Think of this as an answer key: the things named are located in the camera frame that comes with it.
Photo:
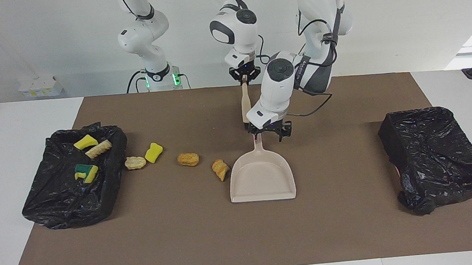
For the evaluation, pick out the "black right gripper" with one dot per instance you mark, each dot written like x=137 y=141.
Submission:
x=244 y=70

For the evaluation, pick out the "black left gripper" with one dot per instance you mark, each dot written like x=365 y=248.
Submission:
x=270 y=126

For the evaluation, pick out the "black bag-lined bin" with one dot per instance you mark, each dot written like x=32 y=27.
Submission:
x=440 y=154
x=55 y=197

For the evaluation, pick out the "pale ridged bread chunk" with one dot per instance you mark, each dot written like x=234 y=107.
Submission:
x=99 y=148

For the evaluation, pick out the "yellow sponge piece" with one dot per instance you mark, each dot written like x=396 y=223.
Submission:
x=85 y=142
x=153 y=153
x=88 y=173

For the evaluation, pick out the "brown peanut-shaped pastry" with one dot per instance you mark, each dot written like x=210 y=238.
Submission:
x=188 y=160

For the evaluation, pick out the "striped croissant piece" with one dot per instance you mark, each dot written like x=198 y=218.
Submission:
x=221 y=169

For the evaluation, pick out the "beige plastic dustpan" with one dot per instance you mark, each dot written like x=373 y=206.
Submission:
x=261 y=181

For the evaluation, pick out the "white wall box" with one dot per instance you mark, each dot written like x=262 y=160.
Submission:
x=40 y=86

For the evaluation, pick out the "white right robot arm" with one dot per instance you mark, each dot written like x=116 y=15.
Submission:
x=232 y=29

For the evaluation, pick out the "pale bread piece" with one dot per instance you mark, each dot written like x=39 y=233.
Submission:
x=135 y=162

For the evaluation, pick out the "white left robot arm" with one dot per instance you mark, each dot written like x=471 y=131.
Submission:
x=278 y=87

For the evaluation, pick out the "beige hand brush black bristles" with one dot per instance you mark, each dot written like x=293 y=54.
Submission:
x=245 y=104

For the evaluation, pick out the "brown table mat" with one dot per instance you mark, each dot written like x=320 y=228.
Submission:
x=244 y=241

